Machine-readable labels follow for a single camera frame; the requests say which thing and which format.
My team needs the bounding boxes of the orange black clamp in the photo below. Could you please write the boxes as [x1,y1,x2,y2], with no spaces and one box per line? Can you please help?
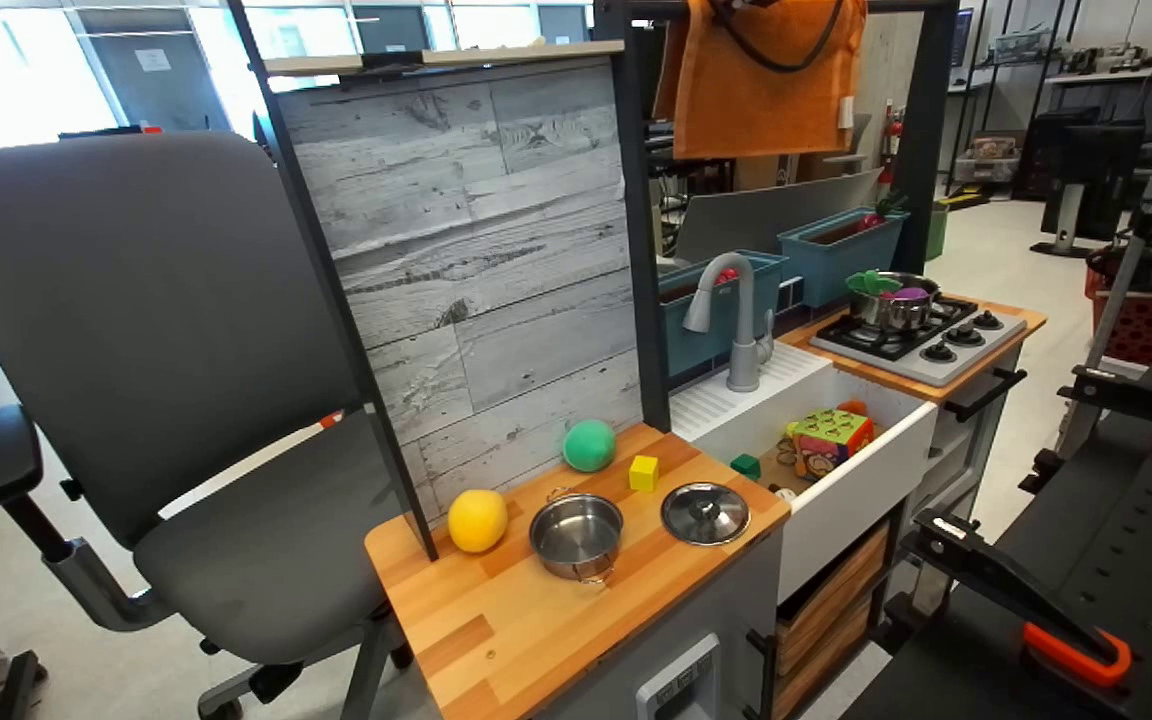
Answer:
[911,511,1137,697]
[1058,366,1152,461]

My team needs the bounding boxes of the white toy sink basin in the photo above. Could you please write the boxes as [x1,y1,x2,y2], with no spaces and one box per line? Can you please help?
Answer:
[669,350,938,602]

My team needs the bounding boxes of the black perforated work table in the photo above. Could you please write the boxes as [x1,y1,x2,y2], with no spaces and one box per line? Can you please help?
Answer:
[845,411,1152,720]

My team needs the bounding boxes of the grey office chair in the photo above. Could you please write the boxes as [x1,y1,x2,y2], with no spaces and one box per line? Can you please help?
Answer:
[0,134,397,720]

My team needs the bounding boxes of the small steel pot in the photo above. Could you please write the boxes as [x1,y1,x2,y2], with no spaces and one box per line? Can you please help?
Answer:
[850,269,938,337]

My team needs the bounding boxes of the grey toy stove top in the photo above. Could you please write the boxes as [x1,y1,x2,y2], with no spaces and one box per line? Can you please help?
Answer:
[813,295,1026,388]

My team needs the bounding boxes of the left orange black clamp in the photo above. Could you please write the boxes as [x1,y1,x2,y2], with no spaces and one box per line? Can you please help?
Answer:
[911,511,1137,697]

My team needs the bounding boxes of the green ball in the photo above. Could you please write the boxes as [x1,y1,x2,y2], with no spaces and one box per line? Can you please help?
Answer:
[562,419,617,478]

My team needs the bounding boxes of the colourful toy box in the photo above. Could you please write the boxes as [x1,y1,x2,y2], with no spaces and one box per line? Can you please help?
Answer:
[779,404,876,479]

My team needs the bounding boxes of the grey toy faucet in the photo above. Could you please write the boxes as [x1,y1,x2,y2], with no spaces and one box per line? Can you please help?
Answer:
[684,254,770,392]

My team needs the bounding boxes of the black cable loop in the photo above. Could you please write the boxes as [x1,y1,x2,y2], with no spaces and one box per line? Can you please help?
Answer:
[710,0,852,76]

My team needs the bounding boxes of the small steel bowl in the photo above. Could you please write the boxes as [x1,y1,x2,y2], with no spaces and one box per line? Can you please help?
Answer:
[528,493,626,580]

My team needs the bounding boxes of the yellow ball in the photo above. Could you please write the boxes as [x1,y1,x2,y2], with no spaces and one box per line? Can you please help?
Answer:
[447,488,513,558]

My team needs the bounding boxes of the teal storage bin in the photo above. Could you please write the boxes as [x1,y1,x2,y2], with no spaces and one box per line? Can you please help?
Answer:
[655,207,909,386]

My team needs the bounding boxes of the small yellow cube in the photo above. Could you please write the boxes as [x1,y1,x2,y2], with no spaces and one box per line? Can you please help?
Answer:
[629,455,660,493]

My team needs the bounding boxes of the round silver pot lid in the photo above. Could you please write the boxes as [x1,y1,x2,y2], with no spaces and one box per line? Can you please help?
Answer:
[660,479,747,543]

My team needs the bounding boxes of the wooden toy kitchen unit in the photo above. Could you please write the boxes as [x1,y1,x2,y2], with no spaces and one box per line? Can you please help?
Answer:
[359,0,1053,720]

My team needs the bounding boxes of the grey wood-pattern back panel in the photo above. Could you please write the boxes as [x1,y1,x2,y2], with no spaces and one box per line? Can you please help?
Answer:
[283,56,645,517]

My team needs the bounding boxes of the right orange black clamp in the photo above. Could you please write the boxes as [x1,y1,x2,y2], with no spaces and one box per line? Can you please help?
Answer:
[1058,366,1152,461]

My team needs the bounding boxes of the small green cube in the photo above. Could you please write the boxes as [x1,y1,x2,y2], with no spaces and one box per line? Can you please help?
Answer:
[730,454,761,479]

